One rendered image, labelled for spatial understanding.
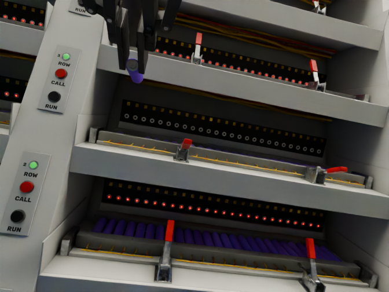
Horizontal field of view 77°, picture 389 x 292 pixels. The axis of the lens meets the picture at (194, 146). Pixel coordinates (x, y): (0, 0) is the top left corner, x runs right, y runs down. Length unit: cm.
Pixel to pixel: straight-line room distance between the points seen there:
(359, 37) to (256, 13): 25
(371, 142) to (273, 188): 29
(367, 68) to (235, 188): 47
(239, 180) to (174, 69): 24
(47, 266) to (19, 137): 20
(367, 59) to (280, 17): 26
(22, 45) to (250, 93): 43
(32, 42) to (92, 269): 40
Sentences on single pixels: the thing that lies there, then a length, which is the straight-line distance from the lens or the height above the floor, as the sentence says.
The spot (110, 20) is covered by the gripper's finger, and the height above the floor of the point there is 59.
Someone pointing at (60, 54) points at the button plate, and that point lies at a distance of 51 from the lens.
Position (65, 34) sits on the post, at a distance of 53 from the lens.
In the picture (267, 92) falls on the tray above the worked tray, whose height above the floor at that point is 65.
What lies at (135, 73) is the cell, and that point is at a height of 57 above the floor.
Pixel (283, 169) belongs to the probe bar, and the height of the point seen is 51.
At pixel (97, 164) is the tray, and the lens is 44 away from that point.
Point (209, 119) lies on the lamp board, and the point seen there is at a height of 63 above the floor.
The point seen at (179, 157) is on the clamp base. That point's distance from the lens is 45.
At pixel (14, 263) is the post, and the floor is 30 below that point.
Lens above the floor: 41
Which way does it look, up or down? 14 degrees up
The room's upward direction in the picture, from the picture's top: 8 degrees clockwise
